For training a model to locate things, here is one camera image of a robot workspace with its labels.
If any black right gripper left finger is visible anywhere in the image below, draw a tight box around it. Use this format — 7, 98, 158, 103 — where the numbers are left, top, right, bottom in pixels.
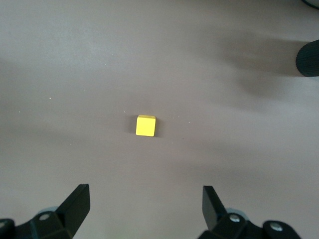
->
0, 184, 91, 239

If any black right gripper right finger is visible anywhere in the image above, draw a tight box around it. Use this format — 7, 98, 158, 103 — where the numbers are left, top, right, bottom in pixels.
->
198, 185, 304, 239

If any yellow cube block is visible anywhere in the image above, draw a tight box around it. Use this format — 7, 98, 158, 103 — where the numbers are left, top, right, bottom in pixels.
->
135, 115, 157, 137

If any black ribbed cylinder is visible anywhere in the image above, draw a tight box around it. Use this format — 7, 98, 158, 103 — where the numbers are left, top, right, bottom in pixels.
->
296, 39, 319, 77

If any black cable loop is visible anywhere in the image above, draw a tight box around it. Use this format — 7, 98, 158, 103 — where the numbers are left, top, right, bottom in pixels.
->
301, 0, 319, 10

